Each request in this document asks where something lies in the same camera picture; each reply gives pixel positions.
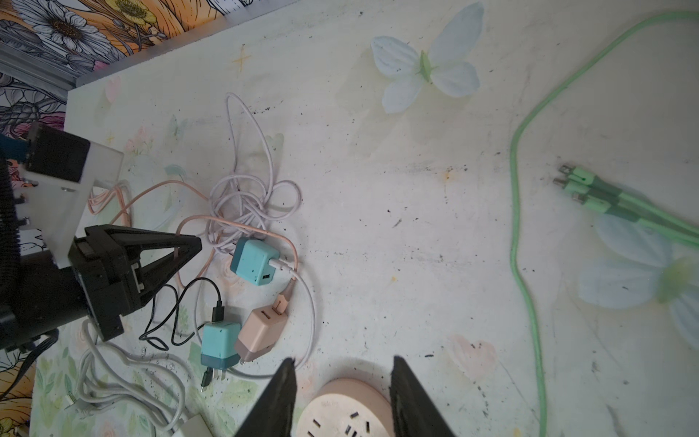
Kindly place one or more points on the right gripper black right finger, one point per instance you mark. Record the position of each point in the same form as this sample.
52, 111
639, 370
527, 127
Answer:
413, 412

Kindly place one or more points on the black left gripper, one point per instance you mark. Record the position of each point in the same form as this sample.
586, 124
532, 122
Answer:
118, 271

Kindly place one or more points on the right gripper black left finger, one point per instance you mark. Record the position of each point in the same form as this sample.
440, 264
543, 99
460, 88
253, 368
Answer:
272, 414

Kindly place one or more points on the teal charger with black cable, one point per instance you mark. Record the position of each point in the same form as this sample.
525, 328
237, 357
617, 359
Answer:
217, 352

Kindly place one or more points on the teal charger with white cable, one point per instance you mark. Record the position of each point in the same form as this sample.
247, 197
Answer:
250, 261

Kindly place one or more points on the round pink power socket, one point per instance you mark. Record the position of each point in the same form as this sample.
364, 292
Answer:
346, 408

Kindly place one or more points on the pink brown USB charger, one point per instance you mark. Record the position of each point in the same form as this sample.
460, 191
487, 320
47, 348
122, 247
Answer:
259, 333

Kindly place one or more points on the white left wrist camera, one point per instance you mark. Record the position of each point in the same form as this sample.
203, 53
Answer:
61, 170

